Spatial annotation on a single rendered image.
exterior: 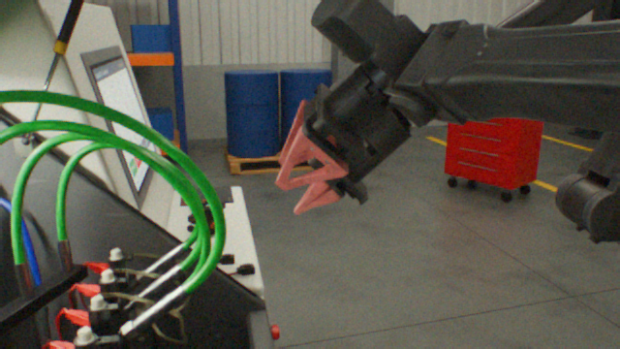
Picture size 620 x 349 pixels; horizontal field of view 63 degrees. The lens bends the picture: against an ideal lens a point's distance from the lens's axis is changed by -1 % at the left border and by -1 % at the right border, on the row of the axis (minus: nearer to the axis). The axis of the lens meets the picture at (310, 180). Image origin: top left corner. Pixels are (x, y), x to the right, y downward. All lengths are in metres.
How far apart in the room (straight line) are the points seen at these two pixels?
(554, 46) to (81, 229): 0.84
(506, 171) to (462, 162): 0.43
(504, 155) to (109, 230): 4.01
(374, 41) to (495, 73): 0.15
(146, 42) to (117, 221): 4.94
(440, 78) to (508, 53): 0.07
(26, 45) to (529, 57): 0.82
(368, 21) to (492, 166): 4.31
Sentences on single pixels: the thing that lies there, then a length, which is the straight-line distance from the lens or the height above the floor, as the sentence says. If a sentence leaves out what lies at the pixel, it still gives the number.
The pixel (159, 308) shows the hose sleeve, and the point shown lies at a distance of 0.68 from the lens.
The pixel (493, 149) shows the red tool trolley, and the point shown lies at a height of 0.46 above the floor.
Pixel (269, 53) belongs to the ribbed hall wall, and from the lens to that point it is 7.21.
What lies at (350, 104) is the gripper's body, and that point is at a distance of 0.52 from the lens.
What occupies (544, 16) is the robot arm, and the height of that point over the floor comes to 1.51.
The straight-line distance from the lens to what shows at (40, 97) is 0.61.
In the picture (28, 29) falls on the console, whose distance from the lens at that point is 0.99.
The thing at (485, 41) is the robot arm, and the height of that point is 1.48.
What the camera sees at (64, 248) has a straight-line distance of 0.93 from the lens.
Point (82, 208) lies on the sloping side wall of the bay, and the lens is 0.98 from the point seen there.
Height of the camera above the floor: 1.49
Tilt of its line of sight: 17 degrees down
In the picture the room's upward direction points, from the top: straight up
